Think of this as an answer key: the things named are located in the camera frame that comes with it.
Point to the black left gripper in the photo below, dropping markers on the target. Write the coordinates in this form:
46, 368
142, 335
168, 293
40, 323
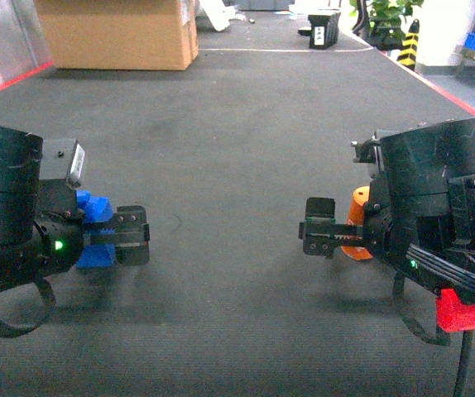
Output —
57, 235

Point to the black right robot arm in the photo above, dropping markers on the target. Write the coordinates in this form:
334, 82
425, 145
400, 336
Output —
419, 217

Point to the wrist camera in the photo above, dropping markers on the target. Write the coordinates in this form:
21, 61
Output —
63, 159
369, 152

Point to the yellow black traffic cone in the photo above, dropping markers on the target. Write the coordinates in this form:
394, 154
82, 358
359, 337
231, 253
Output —
407, 56

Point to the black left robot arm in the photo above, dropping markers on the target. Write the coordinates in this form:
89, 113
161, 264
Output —
20, 164

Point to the black battery box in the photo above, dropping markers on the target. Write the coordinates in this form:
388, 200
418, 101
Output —
324, 29

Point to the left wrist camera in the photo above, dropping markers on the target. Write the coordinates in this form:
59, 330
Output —
63, 159

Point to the large cardboard box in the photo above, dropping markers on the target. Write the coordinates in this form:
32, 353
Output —
119, 35

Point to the orange cylindrical cap 4680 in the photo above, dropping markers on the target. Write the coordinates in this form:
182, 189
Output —
356, 217

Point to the blue plastic part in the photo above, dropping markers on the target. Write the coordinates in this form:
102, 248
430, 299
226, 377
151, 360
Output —
96, 210

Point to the green potted plant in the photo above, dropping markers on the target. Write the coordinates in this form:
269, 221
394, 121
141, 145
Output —
382, 18

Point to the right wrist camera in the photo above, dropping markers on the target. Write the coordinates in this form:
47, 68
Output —
369, 152

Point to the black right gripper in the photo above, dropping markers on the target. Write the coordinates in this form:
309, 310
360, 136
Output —
389, 218

